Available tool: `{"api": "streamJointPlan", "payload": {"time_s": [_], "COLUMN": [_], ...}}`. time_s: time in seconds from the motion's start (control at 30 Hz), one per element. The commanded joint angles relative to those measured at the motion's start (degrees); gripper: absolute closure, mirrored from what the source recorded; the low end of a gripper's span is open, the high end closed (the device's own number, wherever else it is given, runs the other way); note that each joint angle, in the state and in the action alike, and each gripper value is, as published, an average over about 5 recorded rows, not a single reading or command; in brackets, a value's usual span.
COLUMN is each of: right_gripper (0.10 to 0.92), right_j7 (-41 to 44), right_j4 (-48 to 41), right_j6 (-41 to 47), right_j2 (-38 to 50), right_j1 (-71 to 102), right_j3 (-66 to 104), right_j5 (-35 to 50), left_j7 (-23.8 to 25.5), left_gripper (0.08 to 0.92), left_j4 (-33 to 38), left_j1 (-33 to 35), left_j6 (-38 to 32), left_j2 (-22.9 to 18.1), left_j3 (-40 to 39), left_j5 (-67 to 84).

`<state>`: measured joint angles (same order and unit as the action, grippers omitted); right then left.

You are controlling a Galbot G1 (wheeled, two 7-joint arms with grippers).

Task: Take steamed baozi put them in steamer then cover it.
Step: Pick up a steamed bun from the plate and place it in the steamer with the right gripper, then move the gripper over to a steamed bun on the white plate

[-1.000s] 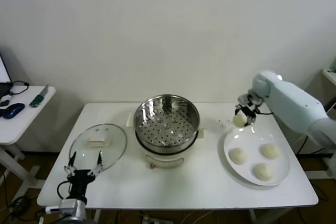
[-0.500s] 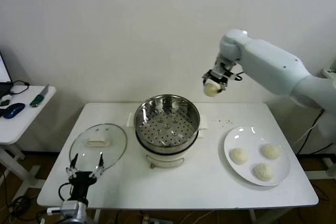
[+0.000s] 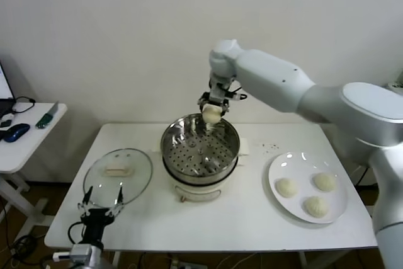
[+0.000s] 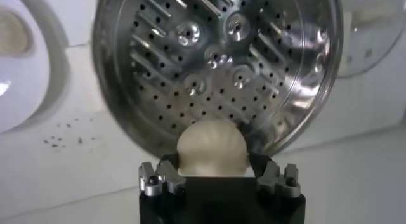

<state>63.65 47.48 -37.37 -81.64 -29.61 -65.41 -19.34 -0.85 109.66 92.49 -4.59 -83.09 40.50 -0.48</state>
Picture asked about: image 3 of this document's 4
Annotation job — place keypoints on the white electric pot base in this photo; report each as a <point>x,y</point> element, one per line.
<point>201,191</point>

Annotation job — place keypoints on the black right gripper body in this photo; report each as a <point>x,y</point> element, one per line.
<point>206,96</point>

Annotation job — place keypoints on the glass pot lid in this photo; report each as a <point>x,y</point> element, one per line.
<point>138,162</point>

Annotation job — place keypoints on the white round plate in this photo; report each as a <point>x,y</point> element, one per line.
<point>283,165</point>

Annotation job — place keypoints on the white steamed baozi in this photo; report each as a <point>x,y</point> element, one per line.
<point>287,187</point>
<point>315,206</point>
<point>325,181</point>
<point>211,114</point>

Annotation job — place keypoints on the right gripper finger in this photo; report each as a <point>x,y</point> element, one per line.
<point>202,105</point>
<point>225,108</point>

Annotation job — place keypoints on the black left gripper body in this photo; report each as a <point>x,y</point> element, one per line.
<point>94,215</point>

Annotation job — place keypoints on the small black white adapter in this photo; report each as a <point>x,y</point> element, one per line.
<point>5,124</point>

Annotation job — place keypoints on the steel steamer basket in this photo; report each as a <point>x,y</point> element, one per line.
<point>189,158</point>

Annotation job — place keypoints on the white side table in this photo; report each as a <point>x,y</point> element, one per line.
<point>28,146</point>

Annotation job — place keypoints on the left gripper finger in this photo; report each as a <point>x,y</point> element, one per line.
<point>118,203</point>
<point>85,204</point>

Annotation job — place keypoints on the blue computer mouse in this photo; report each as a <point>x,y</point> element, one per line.
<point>17,132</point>

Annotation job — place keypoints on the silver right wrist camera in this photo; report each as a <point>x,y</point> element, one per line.
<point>217,94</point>

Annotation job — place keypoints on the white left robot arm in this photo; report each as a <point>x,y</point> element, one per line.
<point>85,256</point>

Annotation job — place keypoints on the black laptop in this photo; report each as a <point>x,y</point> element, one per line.
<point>3,105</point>

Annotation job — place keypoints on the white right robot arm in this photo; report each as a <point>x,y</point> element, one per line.
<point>267,73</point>

